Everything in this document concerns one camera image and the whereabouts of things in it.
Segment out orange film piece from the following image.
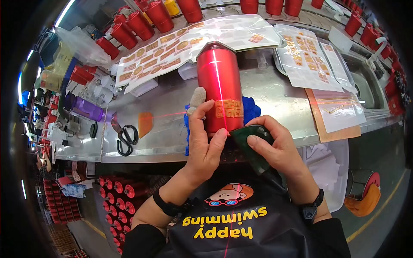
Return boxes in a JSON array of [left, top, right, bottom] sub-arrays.
[[138, 112, 154, 139]]

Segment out person's body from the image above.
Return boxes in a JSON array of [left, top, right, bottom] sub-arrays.
[[121, 163, 352, 258]]

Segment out person's right hand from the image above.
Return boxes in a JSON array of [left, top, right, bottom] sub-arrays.
[[244, 115, 310, 187]]

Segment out blue cloth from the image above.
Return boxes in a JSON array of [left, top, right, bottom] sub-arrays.
[[184, 96, 261, 157]]

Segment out black scissors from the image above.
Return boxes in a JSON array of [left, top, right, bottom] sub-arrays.
[[110, 113, 139, 157]]

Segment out person's left hand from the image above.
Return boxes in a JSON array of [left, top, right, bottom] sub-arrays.
[[186, 86, 228, 189]]

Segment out narrow decal sheet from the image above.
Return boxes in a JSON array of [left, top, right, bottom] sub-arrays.
[[319, 41, 358, 95]]

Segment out orange stool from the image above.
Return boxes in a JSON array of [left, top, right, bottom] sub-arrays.
[[343, 169, 382, 217]]

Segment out row of red tumblers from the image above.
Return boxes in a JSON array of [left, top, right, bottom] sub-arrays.
[[69, 0, 408, 115]]

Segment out metal tray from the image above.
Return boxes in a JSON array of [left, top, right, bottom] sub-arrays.
[[273, 24, 359, 95]]

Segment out person's right thumb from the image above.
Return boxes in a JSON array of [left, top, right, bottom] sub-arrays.
[[247, 134, 279, 158]]

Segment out black wrist band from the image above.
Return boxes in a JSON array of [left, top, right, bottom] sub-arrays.
[[153, 190, 195, 217], [298, 188, 325, 225]]

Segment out person's left thumb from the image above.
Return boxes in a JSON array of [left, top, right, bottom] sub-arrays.
[[206, 128, 228, 158]]

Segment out crate of red cups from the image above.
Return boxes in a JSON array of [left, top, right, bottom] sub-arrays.
[[98, 175, 152, 256]]

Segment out person's right index finger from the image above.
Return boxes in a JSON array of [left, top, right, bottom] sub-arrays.
[[244, 115, 282, 137]]

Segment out dark green squeegee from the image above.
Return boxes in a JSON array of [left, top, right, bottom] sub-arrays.
[[229, 124, 275, 176]]

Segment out purple bottle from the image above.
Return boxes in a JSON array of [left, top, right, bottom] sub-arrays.
[[63, 92, 106, 123]]

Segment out white faucet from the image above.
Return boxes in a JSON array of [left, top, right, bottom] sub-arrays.
[[367, 36, 388, 70]]

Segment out steel sink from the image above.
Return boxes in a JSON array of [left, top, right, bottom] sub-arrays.
[[341, 52, 401, 112]]

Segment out white plastic box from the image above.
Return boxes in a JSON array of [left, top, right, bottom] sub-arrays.
[[129, 78, 159, 97], [178, 61, 198, 80]]

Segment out clear film sheet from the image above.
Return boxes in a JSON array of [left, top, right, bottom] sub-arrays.
[[311, 90, 367, 134]]

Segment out white waste bin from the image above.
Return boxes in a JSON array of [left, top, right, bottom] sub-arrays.
[[297, 139, 350, 213]]

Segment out person's left middle finger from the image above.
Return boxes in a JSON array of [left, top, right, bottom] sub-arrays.
[[190, 86, 207, 108]]

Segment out yellow tumbler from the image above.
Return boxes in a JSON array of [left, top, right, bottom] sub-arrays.
[[164, 0, 180, 16]]

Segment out person's left index finger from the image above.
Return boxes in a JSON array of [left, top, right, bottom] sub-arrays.
[[188, 100, 215, 136]]

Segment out large gold decal sheet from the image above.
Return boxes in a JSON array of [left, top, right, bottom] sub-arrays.
[[114, 14, 286, 88]]

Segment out red tumbler with gold decal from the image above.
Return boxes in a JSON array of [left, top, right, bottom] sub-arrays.
[[196, 41, 245, 137]]

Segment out shelf with red goods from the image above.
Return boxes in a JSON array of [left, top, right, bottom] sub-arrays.
[[41, 176, 83, 225]]

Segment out clear plastic bag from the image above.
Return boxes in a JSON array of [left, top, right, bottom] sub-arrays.
[[53, 26, 112, 67]]

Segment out brown backing board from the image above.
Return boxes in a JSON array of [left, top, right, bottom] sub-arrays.
[[305, 88, 362, 143]]

